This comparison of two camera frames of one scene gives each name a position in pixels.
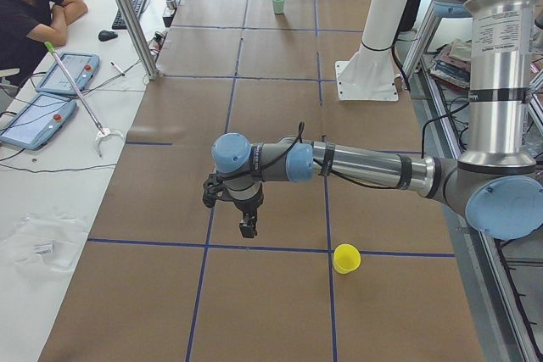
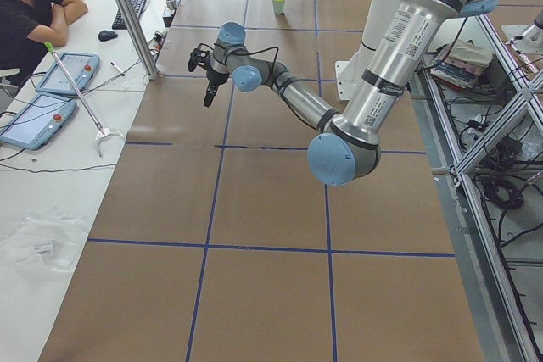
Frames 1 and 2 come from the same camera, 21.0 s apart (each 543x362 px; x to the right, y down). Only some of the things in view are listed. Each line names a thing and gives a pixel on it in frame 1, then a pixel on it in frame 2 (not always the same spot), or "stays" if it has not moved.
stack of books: (451, 64) stays
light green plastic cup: (278, 1) stays
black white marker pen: (117, 68) stays
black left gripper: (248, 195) to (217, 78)
